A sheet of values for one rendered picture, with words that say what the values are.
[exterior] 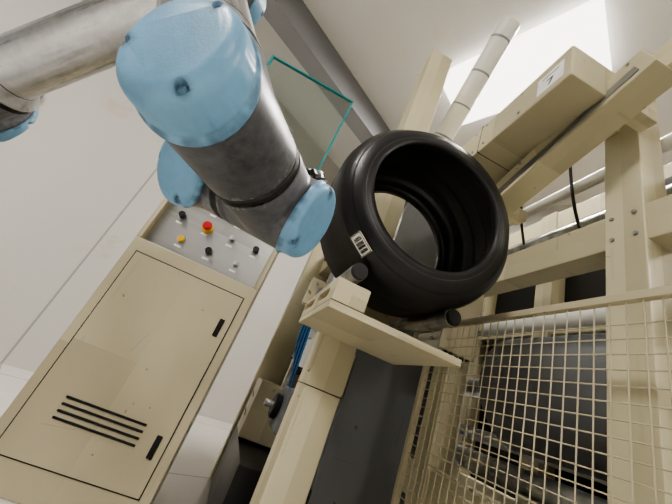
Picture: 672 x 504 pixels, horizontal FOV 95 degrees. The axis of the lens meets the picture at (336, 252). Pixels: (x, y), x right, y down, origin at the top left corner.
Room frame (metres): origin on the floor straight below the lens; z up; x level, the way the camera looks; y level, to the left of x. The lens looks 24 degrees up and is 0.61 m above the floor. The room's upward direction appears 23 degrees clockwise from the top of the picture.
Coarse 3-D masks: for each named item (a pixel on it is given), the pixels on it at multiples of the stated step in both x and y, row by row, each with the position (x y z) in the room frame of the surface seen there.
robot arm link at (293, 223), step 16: (304, 176) 0.25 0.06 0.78; (288, 192) 0.24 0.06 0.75; (304, 192) 0.26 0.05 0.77; (320, 192) 0.26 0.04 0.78; (224, 208) 0.31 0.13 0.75; (240, 208) 0.26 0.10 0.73; (256, 208) 0.25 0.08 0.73; (272, 208) 0.25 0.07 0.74; (288, 208) 0.26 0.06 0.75; (304, 208) 0.26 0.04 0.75; (320, 208) 0.28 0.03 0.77; (240, 224) 0.32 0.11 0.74; (256, 224) 0.28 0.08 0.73; (272, 224) 0.28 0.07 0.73; (288, 224) 0.27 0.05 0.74; (304, 224) 0.28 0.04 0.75; (320, 224) 0.31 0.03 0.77; (272, 240) 0.30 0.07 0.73; (288, 240) 0.28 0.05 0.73; (304, 240) 0.30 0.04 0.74
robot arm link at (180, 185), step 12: (168, 144) 0.31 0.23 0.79; (168, 156) 0.32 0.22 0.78; (168, 168) 0.32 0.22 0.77; (180, 168) 0.31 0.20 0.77; (168, 180) 0.33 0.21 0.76; (180, 180) 0.32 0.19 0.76; (192, 180) 0.30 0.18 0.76; (168, 192) 0.34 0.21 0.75; (180, 192) 0.32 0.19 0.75; (192, 192) 0.31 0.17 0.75; (204, 192) 0.32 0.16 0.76; (180, 204) 0.34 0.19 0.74; (192, 204) 0.33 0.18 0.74; (204, 204) 0.34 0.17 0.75
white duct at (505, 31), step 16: (496, 32) 1.00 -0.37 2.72; (512, 32) 0.97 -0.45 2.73; (496, 48) 1.03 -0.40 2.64; (480, 64) 1.11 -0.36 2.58; (496, 64) 1.09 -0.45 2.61; (480, 80) 1.15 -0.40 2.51; (464, 96) 1.22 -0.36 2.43; (448, 112) 1.31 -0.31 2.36; (464, 112) 1.27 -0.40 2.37; (448, 128) 1.34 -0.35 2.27
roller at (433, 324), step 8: (440, 312) 0.78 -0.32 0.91; (448, 312) 0.75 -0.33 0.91; (456, 312) 0.75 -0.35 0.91; (400, 320) 1.01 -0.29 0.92; (408, 320) 0.94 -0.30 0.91; (416, 320) 0.89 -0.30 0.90; (424, 320) 0.85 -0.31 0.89; (432, 320) 0.81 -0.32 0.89; (440, 320) 0.78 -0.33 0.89; (448, 320) 0.75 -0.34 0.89; (456, 320) 0.75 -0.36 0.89; (400, 328) 0.99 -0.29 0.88; (408, 328) 0.95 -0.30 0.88; (416, 328) 0.90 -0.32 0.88; (424, 328) 0.87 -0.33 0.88; (432, 328) 0.84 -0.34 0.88
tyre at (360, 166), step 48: (384, 144) 0.67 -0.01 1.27; (432, 144) 0.68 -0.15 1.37; (336, 192) 0.71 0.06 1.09; (384, 192) 0.98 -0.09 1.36; (432, 192) 0.95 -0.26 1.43; (480, 192) 0.81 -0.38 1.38; (336, 240) 0.77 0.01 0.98; (384, 240) 0.68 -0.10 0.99; (480, 240) 0.88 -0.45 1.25; (384, 288) 0.75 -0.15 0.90; (432, 288) 0.71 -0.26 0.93; (480, 288) 0.74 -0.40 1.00
